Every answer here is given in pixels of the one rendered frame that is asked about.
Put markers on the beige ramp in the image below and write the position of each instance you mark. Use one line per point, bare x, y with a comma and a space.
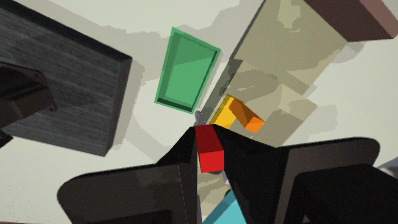
285, 48

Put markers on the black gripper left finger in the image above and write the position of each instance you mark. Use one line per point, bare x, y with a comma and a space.
168, 184

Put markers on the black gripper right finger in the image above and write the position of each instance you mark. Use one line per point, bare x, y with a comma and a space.
262, 176

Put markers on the red-headed pin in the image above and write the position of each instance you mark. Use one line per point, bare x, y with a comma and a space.
210, 150

